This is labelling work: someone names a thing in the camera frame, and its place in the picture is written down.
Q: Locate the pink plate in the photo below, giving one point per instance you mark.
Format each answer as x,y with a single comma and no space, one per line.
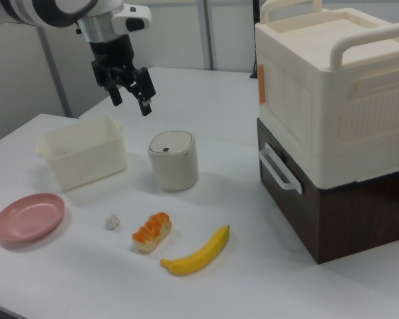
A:
28,219

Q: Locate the yellow toy banana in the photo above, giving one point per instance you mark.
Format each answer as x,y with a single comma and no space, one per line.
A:
203,254

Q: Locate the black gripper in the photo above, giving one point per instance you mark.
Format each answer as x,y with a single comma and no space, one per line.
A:
111,54

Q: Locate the orange tape strip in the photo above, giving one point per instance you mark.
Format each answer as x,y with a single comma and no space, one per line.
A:
262,86

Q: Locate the white plastic storage bin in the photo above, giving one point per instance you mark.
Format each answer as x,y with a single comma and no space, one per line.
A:
86,156

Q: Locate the dark brown drawer cabinet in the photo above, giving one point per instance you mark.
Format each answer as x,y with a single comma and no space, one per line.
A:
352,219

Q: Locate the small cream trash can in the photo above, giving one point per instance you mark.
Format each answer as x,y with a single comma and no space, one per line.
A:
173,163

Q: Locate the grey partition post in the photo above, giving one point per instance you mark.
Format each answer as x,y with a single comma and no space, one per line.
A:
211,33
54,73

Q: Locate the cream toy microwave box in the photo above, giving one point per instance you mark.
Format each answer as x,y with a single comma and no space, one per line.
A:
336,99

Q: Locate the crumpled white paper ball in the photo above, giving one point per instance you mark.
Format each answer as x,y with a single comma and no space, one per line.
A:
112,222

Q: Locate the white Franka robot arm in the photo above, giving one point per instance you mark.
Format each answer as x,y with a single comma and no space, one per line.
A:
26,10

